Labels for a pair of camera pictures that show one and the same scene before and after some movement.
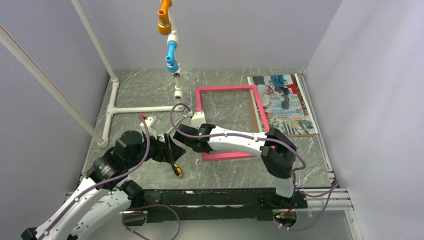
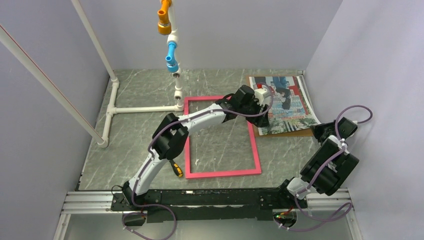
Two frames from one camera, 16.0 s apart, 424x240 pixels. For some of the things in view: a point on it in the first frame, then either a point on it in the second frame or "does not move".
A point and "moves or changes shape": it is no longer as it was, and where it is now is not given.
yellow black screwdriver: [174, 165] does not move
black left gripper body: [157, 152] → [252, 107]
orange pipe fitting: [164, 26] does not move
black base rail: [191, 205] does not move
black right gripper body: [192, 145] → [319, 129]
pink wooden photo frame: [212, 155] → [196, 173]
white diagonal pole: [7, 40] does not move
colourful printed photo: [284, 103] moves or changes shape
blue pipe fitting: [172, 65] does not move
